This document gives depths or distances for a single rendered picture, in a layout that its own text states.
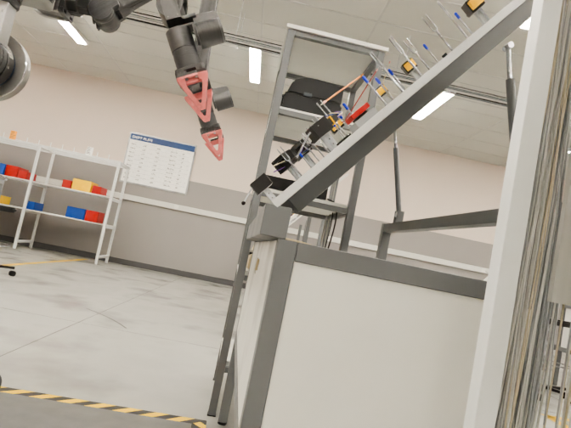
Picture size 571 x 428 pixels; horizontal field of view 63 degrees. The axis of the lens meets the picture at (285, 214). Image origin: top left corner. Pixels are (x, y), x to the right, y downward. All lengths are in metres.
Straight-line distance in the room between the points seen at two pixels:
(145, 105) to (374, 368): 8.66
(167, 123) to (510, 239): 8.71
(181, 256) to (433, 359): 8.01
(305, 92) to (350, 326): 1.59
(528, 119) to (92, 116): 9.11
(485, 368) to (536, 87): 0.41
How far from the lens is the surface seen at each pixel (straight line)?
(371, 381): 1.03
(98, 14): 1.75
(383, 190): 9.23
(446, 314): 1.05
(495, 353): 0.74
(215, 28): 1.14
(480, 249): 9.84
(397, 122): 1.19
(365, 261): 0.98
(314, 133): 1.25
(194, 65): 1.08
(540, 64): 0.81
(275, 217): 0.95
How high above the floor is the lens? 0.77
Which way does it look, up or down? 5 degrees up
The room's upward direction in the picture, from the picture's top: 11 degrees clockwise
